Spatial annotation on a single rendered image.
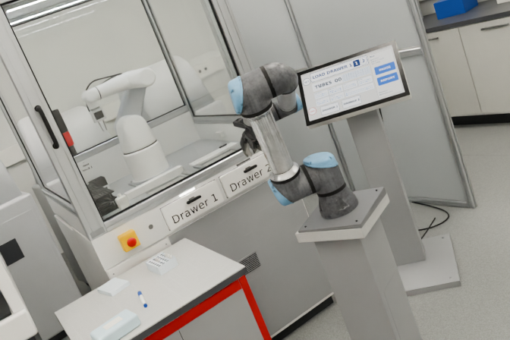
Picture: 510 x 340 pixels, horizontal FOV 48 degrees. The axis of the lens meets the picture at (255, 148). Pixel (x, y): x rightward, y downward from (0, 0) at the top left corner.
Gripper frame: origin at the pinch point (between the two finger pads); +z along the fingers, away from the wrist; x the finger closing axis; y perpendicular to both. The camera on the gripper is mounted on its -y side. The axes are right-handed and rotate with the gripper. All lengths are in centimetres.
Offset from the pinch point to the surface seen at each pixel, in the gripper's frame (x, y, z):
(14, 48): -72, -55, -57
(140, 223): -56, -4, 13
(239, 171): -4.6, -2.5, 12.5
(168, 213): -44.1, -1.8, 13.4
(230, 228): -19.2, 9.4, 32.3
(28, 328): -114, 20, 5
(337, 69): 63, -11, -12
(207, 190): -22.8, -2.3, 12.8
